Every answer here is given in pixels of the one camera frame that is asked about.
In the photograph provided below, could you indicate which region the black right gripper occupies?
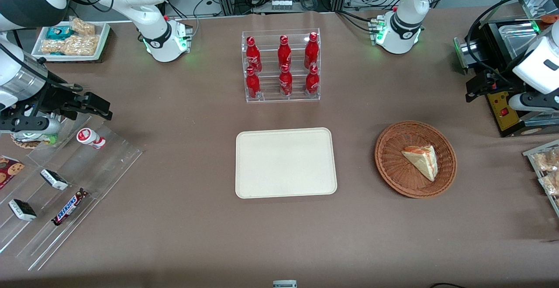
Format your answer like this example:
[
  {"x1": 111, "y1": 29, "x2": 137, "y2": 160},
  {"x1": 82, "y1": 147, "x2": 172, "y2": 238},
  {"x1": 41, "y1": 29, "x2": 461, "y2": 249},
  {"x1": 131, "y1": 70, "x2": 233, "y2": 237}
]
[{"x1": 0, "y1": 82, "x2": 113, "y2": 125}]

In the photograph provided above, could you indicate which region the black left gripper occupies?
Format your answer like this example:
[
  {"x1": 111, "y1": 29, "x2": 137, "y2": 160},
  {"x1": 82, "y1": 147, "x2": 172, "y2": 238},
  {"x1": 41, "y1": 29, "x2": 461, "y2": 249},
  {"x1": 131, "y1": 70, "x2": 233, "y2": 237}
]
[{"x1": 465, "y1": 70, "x2": 531, "y2": 103}]

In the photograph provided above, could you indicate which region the triangular sandwich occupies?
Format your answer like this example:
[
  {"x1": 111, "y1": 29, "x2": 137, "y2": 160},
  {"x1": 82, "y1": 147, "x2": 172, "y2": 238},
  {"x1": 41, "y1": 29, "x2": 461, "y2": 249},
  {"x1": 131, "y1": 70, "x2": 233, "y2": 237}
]
[{"x1": 401, "y1": 144, "x2": 438, "y2": 182}]

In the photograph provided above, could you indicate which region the small light wicker basket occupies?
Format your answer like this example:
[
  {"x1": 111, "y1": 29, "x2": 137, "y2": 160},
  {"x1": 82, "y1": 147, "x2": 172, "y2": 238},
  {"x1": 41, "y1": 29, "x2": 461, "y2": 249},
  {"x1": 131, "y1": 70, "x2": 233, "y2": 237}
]
[{"x1": 10, "y1": 132, "x2": 58, "y2": 150}]

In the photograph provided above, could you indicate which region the white snack tray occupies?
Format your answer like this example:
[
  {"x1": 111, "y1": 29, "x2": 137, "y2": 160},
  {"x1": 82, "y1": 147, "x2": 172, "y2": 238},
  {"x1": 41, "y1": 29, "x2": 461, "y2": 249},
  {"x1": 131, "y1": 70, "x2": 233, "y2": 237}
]
[{"x1": 31, "y1": 20, "x2": 111, "y2": 62}]

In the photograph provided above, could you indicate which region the round brown wicker basket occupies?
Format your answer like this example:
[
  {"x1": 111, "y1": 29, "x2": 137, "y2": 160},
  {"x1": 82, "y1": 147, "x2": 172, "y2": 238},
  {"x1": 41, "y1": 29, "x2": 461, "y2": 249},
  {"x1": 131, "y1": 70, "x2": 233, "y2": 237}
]
[{"x1": 374, "y1": 121, "x2": 458, "y2": 199}]

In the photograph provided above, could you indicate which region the cream rectangular plastic tray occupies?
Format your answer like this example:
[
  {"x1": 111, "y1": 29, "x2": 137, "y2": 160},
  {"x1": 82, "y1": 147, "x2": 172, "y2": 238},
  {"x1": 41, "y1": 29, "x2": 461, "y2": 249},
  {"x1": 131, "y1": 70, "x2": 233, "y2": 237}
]
[{"x1": 235, "y1": 127, "x2": 338, "y2": 199}]

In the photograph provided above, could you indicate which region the red white yogurt cup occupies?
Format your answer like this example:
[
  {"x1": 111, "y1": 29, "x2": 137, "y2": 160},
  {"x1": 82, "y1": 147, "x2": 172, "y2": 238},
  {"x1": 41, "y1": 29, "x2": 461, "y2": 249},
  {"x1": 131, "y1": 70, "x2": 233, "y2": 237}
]
[{"x1": 76, "y1": 128, "x2": 107, "y2": 150}]

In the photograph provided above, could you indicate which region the black metal oven appliance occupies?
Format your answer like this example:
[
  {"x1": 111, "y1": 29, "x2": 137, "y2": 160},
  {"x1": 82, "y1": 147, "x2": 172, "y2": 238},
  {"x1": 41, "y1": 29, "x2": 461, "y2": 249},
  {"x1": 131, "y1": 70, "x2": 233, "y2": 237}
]
[{"x1": 453, "y1": 0, "x2": 559, "y2": 139}]

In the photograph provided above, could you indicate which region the clear bag of crackers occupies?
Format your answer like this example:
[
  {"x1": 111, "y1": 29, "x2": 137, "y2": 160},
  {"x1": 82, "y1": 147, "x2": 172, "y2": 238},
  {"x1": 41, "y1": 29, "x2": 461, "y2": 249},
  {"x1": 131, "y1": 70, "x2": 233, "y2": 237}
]
[
  {"x1": 69, "y1": 17, "x2": 96, "y2": 36},
  {"x1": 41, "y1": 38, "x2": 66, "y2": 56},
  {"x1": 63, "y1": 34, "x2": 100, "y2": 57}
]

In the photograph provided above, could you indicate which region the black white snack box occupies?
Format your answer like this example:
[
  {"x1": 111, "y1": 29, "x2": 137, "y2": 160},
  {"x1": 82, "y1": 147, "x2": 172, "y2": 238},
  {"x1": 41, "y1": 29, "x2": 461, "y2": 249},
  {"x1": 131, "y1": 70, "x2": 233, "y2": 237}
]
[
  {"x1": 8, "y1": 198, "x2": 38, "y2": 222},
  {"x1": 40, "y1": 168, "x2": 69, "y2": 191}
]

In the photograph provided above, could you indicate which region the chocolate chip cookie package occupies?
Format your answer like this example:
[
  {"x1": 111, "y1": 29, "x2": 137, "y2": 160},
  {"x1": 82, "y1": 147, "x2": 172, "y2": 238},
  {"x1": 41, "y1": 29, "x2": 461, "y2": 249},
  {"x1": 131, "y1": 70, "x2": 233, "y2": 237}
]
[{"x1": 0, "y1": 156, "x2": 26, "y2": 191}]

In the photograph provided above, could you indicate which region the blue snack packet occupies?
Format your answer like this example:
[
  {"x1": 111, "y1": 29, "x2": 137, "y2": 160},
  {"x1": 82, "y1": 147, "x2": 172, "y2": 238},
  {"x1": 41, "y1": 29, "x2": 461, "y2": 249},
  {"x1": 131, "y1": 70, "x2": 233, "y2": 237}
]
[{"x1": 45, "y1": 25, "x2": 73, "y2": 41}]

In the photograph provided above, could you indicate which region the clear acrylic stepped display stand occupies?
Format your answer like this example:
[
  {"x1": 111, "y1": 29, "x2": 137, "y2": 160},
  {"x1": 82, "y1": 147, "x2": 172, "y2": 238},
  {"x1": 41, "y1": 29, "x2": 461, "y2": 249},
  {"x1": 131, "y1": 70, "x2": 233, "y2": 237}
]
[{"x1": 0, "y1": 112, "x2": 145, "y2": 272}]

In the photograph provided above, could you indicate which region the brown Snickers bar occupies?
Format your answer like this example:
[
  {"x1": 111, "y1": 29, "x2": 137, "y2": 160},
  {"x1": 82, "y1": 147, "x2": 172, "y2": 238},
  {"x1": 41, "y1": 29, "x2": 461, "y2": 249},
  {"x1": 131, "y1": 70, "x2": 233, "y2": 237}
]
[{"x1": 51, "y1": 188, "x2": 88, "y2": 227}]

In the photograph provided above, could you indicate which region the clear bag of pastry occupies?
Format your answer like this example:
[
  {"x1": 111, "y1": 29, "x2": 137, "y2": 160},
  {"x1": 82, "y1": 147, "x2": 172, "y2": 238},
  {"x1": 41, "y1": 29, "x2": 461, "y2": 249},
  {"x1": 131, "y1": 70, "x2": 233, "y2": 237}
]
[
  {"x1": 532, "y1": 148, "x2": 559, "y2": 172},
  {"x1": 538, "y1": 172, "x2": 559, "y2": 196}
]

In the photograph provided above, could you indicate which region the red cola bottle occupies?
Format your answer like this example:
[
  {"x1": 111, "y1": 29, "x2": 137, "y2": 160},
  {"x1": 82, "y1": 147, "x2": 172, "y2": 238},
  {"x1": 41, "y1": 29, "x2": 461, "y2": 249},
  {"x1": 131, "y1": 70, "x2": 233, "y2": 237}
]
[
  {"x1": 279, "y1": 64, "x2": 293, "y2": 97},
  {"x1": 245, "y1": 67, "x2": 262, "y2": 100},
  {"x1": 278, "y1": 35, "x2": 293, "y2": 71},
  {"x1": 304, "y1": 32, "x2": 320, "y2": 69},
  {"x1": 246, "y1": 36, "x2": 263, "y2": 73},
  {"x1": 305, "y1": 65, "x2": 320, "y2": 96}
]

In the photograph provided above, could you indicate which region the clear acrylic bottle rack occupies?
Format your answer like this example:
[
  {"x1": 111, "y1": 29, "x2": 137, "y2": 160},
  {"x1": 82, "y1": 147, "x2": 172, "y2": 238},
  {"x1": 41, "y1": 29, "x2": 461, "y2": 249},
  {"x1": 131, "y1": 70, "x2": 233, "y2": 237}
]
[{"x1": 241, "y1": 28, "x2": 321, "y2": 103}]

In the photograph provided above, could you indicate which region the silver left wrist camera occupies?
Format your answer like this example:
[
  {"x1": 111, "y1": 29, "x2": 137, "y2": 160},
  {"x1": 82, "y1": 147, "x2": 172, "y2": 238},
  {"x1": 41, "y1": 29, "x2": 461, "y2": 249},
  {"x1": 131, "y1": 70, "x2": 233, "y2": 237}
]
[{"x1": 508, "y1": 92, "x2": 559, "y2": 114}]

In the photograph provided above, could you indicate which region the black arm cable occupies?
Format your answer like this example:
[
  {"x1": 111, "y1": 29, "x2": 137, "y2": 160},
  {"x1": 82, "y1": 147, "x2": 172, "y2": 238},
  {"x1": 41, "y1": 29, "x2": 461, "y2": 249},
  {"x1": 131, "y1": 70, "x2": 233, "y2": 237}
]
[{"x1": 466, "y1": 0, "x2": 552, "y2": 81}]

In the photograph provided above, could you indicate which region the metal wire tray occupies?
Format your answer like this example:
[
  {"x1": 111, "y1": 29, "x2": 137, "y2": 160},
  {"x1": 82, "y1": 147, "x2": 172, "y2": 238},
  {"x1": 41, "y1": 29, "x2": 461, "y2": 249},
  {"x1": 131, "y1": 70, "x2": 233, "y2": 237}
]
[{"x1": 522, "y1": 139, "x2": 559, "y2": 218}]

